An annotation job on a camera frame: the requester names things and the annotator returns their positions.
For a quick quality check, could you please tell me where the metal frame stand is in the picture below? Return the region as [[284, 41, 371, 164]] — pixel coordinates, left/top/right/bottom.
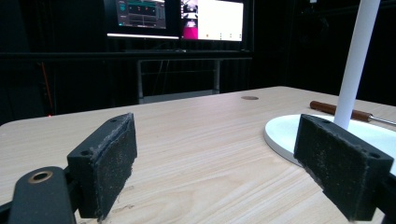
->
[[135, 57, 222, 105]]

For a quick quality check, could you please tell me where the monitor with white screen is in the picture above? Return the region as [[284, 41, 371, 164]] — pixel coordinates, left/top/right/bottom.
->
[[179, 0, 246, 43]]

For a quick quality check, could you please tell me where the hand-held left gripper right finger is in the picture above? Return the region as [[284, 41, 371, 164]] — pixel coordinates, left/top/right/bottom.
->
[[293, 113, 395, 222]]

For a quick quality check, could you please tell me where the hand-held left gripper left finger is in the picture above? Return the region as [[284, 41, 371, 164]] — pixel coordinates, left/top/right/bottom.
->
[[66, 112, 138, 222]]

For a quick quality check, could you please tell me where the black shelf rail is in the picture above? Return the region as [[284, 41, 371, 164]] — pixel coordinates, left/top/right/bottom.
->
[[0, 49, 254, 62]]

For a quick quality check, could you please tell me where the white lamp stand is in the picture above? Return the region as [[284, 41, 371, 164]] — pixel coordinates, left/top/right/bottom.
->
[[263, 0, 396, 176]]

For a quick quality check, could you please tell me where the wooden handled metal tool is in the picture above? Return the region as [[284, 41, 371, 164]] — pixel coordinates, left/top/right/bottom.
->
[[309, 100, 396, 127]]

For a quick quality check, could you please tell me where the monitor with dark screen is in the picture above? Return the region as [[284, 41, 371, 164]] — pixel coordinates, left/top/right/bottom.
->
[[104, 0, 181, 41]]

